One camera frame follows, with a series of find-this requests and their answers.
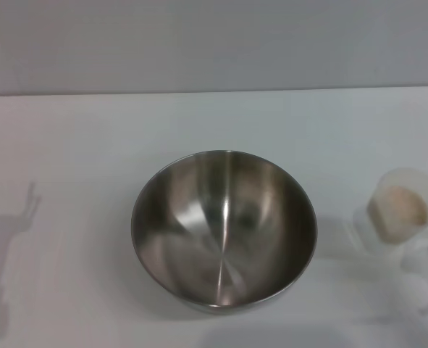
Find clear plastic measuring cup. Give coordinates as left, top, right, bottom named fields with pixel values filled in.
left=366, top=165, right=428, bottom=242

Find white rice grains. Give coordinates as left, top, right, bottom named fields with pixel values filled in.
left=377, top=184, right=428, bottom=241

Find stainless steel mixing bowl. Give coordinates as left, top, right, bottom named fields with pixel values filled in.
left=130, top=149, right=318, bottom=317

